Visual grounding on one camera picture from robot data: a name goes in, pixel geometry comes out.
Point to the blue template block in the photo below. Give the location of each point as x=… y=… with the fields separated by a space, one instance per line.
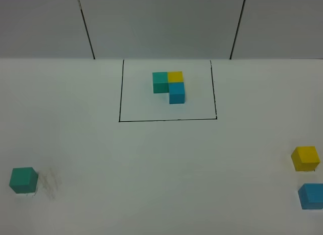
x=176 y=93

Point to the green template block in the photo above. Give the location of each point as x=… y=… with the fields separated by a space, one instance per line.
x=160 y=82

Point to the yellow template block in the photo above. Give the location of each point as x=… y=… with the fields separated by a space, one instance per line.
x=175 y=77

